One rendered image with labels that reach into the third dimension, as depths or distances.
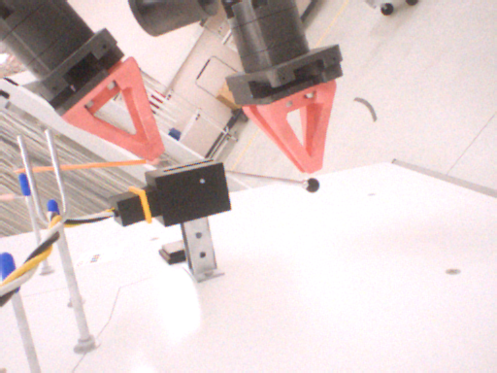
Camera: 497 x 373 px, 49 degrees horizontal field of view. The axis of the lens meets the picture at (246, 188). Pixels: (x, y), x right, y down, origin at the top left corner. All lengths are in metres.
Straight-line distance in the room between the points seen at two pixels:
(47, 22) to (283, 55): 0.18
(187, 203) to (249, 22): 0.15
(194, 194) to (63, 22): 0.16
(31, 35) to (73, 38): 0.03
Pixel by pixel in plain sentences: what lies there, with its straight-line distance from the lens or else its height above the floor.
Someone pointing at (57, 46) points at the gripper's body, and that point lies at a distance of 0.43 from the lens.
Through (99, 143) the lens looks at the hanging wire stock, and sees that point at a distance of 1.07.
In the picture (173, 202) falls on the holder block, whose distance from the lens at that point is 0.42.
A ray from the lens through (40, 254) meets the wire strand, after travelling 0.25.
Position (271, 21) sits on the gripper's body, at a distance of 0.44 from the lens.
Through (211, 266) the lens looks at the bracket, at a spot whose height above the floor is 1.08.
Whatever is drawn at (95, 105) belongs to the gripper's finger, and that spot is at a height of 1.22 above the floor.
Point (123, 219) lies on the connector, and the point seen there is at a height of 1.16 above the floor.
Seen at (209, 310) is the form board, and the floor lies 1.08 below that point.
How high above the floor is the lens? 1.18
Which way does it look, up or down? 13 degrees down
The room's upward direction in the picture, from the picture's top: 58 degrees counter-clockwise
